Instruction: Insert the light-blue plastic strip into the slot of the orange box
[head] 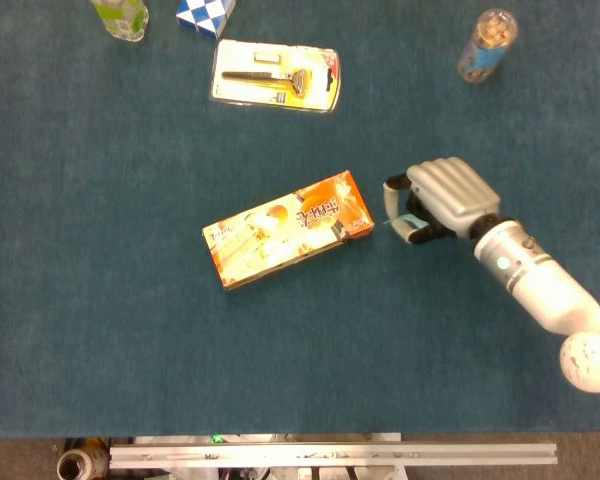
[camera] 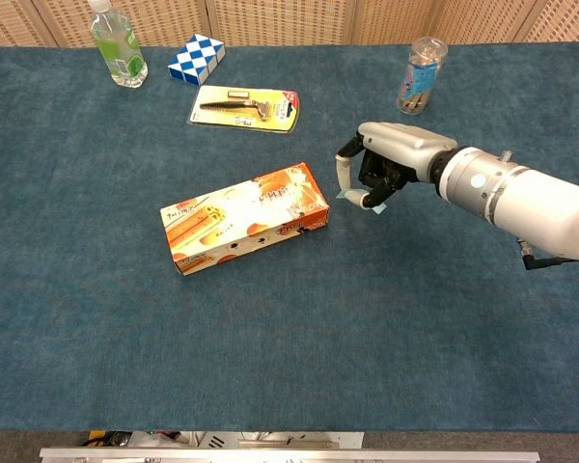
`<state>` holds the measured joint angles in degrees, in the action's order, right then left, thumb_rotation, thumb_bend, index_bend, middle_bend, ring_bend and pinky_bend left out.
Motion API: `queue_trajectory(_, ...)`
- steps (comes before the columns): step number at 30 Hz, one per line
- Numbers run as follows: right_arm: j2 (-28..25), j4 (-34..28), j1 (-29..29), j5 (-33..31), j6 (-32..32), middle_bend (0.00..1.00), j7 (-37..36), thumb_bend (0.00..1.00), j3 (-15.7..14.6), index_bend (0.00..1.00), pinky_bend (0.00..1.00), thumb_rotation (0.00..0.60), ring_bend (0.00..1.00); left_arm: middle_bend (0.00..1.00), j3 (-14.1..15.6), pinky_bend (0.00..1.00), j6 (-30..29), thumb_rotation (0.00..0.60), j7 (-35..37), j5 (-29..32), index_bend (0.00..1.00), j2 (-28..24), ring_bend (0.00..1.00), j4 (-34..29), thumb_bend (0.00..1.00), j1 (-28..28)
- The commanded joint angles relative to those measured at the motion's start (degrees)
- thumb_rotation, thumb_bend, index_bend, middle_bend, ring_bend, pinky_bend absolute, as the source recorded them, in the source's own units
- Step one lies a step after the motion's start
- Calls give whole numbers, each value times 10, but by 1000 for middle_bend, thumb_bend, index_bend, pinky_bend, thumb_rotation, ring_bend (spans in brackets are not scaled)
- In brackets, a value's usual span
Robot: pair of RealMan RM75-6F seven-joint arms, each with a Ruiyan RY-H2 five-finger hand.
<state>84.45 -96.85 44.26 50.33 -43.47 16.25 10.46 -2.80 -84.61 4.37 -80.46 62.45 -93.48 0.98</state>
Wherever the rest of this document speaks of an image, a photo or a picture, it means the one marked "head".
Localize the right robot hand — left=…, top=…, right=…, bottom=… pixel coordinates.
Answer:
left=382, top=156, right=502, bottom=245

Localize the light blue paper strip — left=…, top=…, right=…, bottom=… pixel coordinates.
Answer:
left=380, top=212, right=426, bottom=229

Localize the orange snack box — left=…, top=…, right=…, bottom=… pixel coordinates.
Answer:
left=201, top=170, right=376, bottom=292

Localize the clear cylinder snack jar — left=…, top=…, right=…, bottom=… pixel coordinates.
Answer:
left=456, top=8, right=519, bottom=84

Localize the razor in yellow blister pack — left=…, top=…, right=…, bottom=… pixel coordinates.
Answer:
left=209, top=38, right=342, bottom=114

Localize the blue white checkered snake puzzle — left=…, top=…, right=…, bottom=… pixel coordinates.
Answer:
left=175, top=0, right=237, bottom=41

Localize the clear green-labelled water bottle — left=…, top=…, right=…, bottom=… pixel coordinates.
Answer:
left=90, top=0, right=150, bottom=43

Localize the aluminium extrusion rail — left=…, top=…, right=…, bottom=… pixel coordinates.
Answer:
left=109, top=441, right=559, bottom=470

